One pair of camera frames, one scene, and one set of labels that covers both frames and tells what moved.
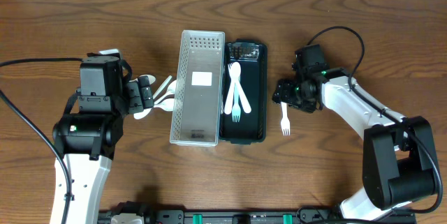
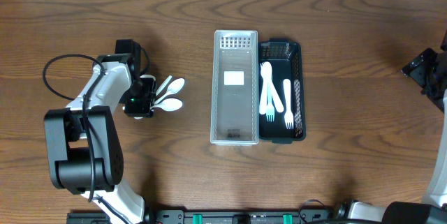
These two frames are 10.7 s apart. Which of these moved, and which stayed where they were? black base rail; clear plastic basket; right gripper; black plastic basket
Moved: clear plastic basket; black plastic basket; right gripper
Stayed: black base rail
